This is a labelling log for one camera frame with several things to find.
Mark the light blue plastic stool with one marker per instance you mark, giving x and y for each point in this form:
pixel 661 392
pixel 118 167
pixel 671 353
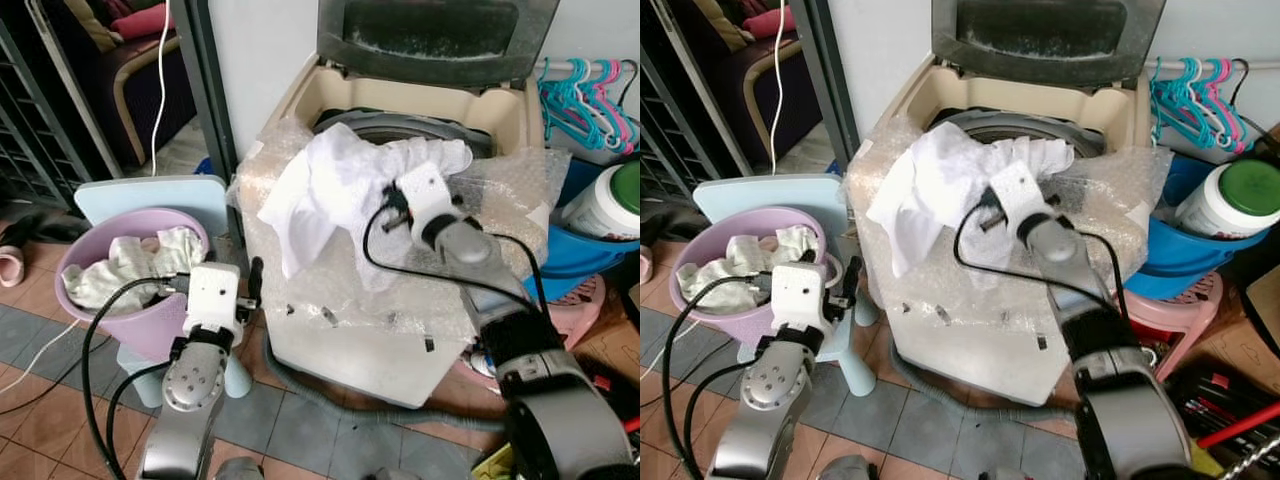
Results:
pixel 760 195
pixel 150 195

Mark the dark door frame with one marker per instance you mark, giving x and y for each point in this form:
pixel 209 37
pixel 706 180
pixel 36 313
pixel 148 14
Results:
pixel 825 80
pixel 205 100

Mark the lilac plastic basin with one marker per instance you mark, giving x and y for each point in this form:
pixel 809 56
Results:
pixel 720 320
pixel 130 325

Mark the white tub with green lid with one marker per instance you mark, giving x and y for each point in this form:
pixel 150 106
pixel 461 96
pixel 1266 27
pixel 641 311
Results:
pixel 600 208
pixel 1215 208

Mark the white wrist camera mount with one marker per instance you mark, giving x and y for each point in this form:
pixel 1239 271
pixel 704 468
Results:
pixel 213 295
pixel 428 195
pixel 798 295
pixel 1018 192

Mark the blue plastic basin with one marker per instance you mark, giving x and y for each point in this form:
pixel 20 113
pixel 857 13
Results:
pixel 580 255
pixel 1180 262

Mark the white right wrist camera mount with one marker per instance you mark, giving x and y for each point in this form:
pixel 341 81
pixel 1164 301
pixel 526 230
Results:
pixel 1018 192
pixel 428 195

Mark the pink slipper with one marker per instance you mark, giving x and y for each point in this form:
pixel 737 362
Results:
pixel 645 265
pixel 10 268

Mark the dark grey washer lid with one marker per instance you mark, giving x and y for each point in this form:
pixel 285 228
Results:
pixel 1050 35
pixel 440 35

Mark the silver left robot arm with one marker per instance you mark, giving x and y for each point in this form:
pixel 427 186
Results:
pixel 190 385
pixel 775 385

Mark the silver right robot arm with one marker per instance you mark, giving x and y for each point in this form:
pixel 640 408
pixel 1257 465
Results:
pixel 545 390
pixel 1130 400

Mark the dark metal grille gate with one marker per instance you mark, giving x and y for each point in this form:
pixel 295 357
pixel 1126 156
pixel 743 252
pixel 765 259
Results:
pixel 30 130
pixel 662 130

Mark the teal plastic hanger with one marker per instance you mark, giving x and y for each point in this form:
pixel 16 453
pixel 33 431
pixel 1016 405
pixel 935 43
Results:
pixel 1165 100
pixel 552 105
pixel 1200 100
pixel 585 100

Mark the black shoe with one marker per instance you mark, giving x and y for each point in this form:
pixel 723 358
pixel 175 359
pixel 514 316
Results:
pixel 20 232

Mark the yellow plastic item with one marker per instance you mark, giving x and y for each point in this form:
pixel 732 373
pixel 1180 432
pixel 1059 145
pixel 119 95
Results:
pixel 492 463
pixel 1210 458

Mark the dark wooden armchair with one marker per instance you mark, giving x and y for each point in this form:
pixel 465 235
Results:
pixel 775 110
pixel 150 90

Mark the pink cushion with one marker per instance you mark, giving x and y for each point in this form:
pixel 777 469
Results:
pixel 145 22
pixel 772 22

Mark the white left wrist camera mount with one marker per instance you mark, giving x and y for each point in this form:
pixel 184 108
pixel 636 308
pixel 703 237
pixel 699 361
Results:
pixel 798 295
pixel 213 295

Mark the grey robot foot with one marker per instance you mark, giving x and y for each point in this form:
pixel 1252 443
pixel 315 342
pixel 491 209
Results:
pixel 238 470
pixel 842 468

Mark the cream top-load washing machine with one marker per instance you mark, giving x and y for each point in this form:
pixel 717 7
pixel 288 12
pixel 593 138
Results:
pixel 350 350
pixel 960 350

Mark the pink plastic stool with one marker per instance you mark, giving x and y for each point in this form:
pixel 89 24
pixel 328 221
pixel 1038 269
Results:
pixel 1170 320
pixel 578 315

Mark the pale green crumpled cloth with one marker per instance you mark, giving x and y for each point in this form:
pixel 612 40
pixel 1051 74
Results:
pixel 735 268
pixel 125 270

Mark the pink plastic hanger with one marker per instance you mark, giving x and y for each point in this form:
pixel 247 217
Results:
pixel 1232 118
pixel 622 120

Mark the black tool box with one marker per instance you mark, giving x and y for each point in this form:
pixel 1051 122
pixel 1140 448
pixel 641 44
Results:
pixel 1215 395

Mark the white garment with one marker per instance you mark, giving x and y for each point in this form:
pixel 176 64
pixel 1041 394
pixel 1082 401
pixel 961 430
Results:
pixel 925 195
pixel 325 190

